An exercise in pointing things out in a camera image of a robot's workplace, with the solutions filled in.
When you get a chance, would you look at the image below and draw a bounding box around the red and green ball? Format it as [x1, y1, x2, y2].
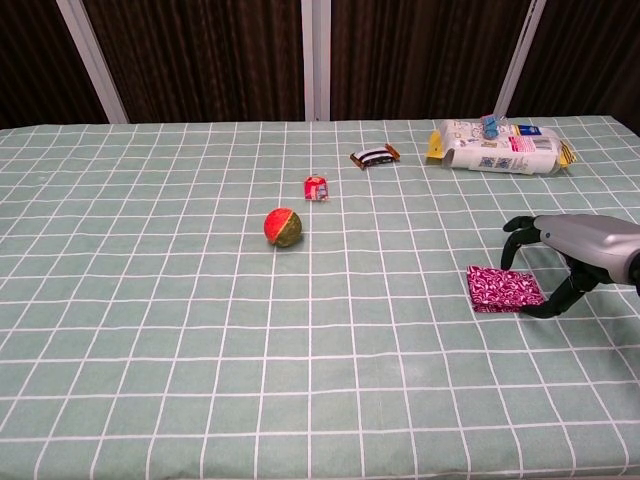
[263, 207, 304, 249]

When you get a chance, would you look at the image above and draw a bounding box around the small red candy packet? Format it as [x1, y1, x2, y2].
[303, 174, 331, 204]

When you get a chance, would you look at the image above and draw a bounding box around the black white striped snack bar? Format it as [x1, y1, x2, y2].
[349, 142, 402, 171]

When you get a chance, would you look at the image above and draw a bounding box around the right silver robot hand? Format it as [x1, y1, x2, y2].
[501, 213, 640, 320]

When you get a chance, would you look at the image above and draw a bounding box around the dark brown curtain panel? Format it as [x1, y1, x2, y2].
[82, 0, 306, 124]
[329, 0, 532, 121]
[507, 0, 640, 136]
[0, 0, 109, 130]

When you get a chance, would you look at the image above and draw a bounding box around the white printed plastic bag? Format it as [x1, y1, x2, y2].
[424, 118, 578, 177]

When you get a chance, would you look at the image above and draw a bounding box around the green checked tablecloth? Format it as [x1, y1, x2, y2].
[0, 115, 640, 480]

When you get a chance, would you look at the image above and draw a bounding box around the white partition frame post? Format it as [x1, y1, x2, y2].
[300, 0, 332, 121]
[55, 0, 130, 125]
[492, 0, 549, 119]

